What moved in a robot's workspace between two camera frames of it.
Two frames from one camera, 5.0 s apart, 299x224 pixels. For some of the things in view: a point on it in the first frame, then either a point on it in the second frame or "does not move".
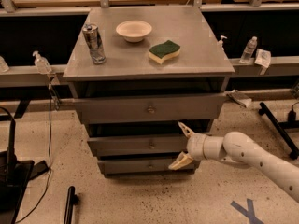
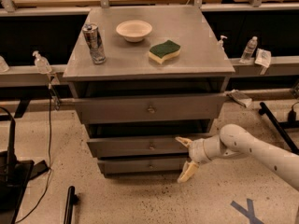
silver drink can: x=94 y=43 does not move
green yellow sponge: x=160 y=52 does not move
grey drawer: x=139 y=146 does not move
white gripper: x=195 y=147 to x=196 y=152
